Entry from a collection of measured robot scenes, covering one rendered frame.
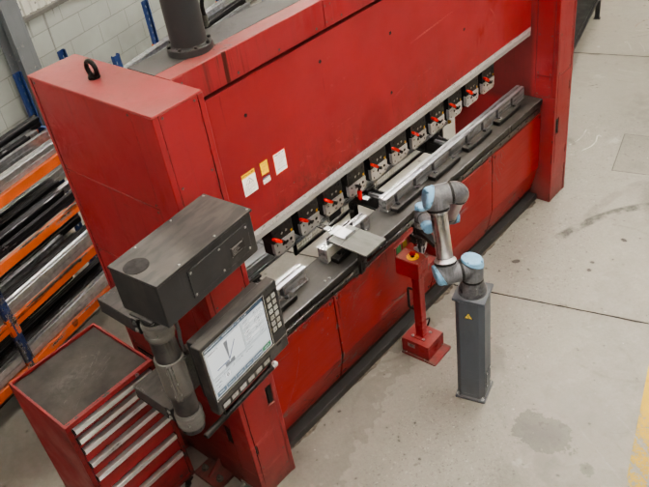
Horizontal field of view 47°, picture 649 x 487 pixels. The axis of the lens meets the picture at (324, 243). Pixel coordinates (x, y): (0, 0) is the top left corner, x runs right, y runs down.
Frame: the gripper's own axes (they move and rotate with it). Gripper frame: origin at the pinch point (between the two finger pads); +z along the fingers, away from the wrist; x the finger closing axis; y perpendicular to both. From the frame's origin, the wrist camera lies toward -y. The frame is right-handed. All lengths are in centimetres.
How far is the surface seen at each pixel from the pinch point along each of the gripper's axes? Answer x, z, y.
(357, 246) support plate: 40, -25, 17
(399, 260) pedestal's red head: 15.1, -2.8, 6.5
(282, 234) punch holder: 77, -51, 36
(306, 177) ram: 54, -72, 37
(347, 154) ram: 22, -68, 36
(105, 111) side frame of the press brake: 144, -148, 56
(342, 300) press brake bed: 53, 5, 19
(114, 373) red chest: 174, -20, 62
